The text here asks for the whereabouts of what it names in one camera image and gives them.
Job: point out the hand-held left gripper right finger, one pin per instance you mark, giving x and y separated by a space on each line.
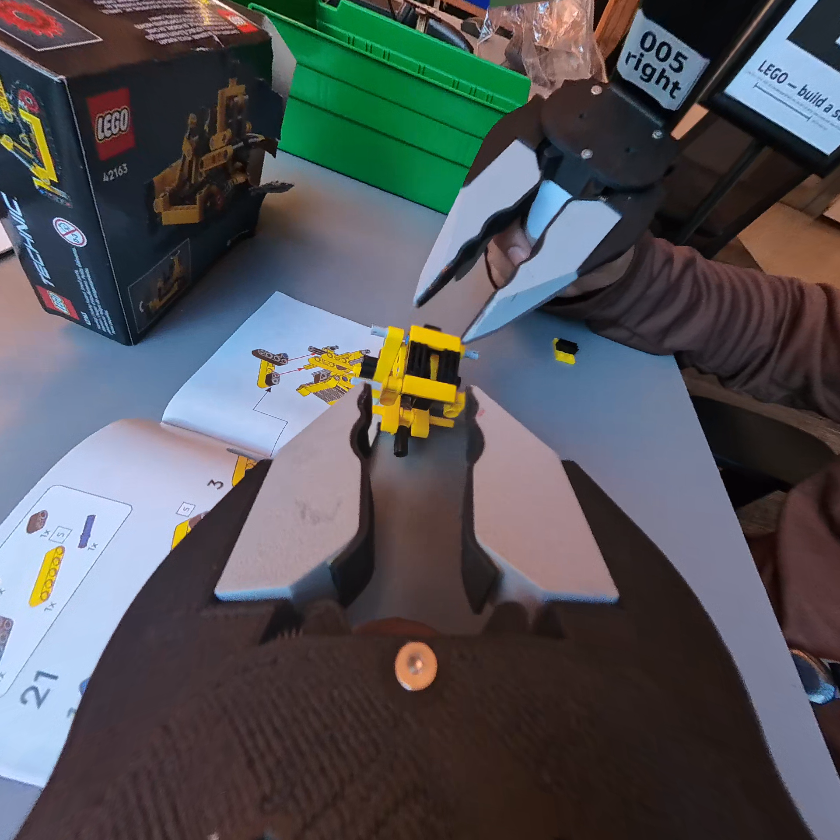
538 525

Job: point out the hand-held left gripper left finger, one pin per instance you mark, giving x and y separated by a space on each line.
295 525

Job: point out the person's right hand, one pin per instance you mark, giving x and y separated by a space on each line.
512 256

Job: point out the black framed sign stand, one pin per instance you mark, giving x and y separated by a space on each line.
807 98

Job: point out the clear plastic bag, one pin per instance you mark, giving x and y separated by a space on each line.
544 39

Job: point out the dark chair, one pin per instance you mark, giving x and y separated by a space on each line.
754 426

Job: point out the small yellow lego piece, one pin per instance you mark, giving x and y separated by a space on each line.
564 354

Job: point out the person's right forearm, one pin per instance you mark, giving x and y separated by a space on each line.
709 308

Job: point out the person's brown clothed torso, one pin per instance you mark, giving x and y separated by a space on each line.
814 558

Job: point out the yellow black lego model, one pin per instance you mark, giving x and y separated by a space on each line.
426 367

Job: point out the large green plastic bin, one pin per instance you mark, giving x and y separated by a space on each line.
367 131

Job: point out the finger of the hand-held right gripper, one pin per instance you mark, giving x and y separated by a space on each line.
479 203
558 256

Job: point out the shiny grey metal object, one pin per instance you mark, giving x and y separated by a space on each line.
817 679

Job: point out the lego instruction booklet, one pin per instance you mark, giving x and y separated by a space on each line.
216 394

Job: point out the black lego set box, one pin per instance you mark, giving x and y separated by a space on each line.
131 197

